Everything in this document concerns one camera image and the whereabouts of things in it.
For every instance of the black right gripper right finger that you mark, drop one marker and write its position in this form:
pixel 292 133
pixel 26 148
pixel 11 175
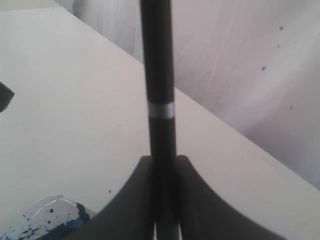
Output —
pixel 204 215

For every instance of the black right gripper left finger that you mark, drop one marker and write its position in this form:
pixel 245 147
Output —
pixel 128 216

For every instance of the black paintbrush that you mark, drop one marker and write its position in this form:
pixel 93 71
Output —
pixel 156 22

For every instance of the white curtain backdrop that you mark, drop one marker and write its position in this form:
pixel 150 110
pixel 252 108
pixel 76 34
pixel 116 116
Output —
pixel 255 64

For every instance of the white plate with blue paint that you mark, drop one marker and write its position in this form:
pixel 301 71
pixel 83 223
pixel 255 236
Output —
pixel 51 218

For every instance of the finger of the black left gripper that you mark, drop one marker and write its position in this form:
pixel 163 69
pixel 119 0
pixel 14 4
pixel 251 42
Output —
pixel 6 96

